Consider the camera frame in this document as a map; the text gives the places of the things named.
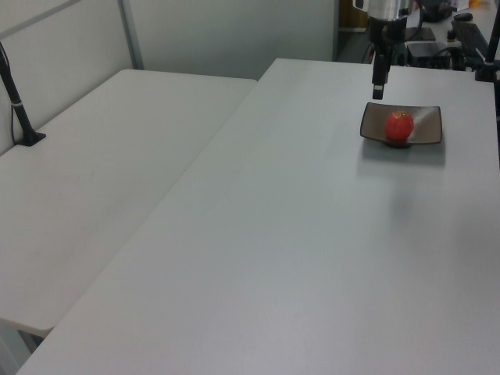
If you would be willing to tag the brown wooden cabinet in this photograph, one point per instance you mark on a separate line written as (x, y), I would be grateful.
(353, 17)

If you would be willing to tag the brown square ceramic plate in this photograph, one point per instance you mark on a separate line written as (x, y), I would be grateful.
(371, 125)

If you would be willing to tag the small black desk object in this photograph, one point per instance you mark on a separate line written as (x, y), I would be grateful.
(451, 36)

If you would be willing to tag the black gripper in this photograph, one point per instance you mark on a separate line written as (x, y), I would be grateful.
(386, 33)

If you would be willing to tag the black clamped camera pole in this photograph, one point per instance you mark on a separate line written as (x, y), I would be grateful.
(493, 39)

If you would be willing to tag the black pole with base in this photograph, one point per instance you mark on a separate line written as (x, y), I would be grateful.
(17, 105)

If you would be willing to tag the black computer mouse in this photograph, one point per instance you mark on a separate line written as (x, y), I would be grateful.
(463, 16)

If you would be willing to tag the white side table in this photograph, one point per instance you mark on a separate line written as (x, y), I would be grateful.
(97, 176)

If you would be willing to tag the red apple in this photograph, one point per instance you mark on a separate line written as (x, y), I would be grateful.
(398, 127)

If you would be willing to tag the black electronics box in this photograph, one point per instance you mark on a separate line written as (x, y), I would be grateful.
(427, 50)

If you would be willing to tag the small orange object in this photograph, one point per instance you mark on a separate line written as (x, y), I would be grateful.
(476, 3)

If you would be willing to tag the black keyboard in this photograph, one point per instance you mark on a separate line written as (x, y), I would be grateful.
(468, 37)

